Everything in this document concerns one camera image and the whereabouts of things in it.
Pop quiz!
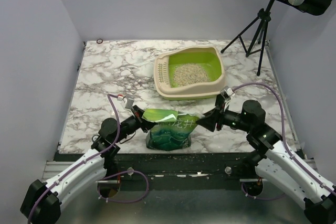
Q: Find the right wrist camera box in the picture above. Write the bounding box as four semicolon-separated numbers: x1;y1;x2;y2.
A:
220;86;235;103

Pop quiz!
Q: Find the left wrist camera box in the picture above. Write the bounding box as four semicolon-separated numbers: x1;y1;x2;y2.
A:
117;94;134;110

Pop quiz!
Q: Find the black mounting rail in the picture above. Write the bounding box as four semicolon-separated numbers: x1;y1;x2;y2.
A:
54;152;274;190

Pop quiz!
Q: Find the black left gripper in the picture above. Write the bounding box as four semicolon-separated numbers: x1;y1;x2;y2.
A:
113;105;164;143

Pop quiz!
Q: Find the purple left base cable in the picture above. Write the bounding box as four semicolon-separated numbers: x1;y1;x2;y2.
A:
98;170;150;204

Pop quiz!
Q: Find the black tripod stand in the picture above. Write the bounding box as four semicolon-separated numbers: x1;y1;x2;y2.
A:
220;0;275;76

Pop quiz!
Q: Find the clean litter pile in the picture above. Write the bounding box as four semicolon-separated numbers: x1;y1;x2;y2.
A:
173;63;209;87

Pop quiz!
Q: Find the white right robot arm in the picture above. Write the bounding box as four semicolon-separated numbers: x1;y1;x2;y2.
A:
196;95;335;223

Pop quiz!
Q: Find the green cat litter bag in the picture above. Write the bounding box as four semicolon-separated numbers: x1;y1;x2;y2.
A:
142;109;204;151

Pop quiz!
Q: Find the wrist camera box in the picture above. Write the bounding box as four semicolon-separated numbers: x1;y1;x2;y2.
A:
117;94;134;110
220;86;235;103

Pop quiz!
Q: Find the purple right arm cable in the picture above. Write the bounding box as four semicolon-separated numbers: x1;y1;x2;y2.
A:
232;82;336;190

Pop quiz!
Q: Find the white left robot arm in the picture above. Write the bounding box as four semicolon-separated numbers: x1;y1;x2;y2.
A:
20;105;155;223

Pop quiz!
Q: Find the green and beige litter box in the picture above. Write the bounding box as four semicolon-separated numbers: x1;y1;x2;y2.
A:
153;46;226;100

